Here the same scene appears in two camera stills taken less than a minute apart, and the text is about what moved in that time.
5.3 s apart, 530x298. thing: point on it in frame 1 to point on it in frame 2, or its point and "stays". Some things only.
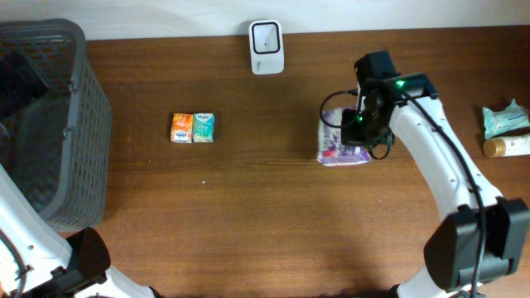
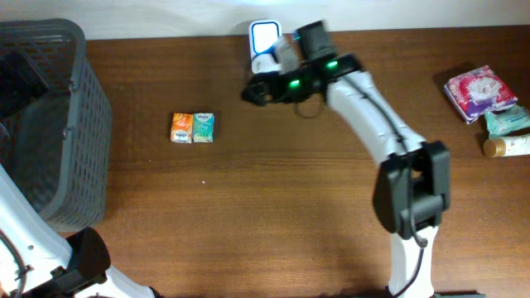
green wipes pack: (513, 117) stays
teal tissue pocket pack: (203, 127) stays
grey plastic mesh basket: (55, 121) stays
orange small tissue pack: (182, 128) stays
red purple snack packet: (331, 149) to (478, 92)
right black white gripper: (354, 133) to (265, 88)
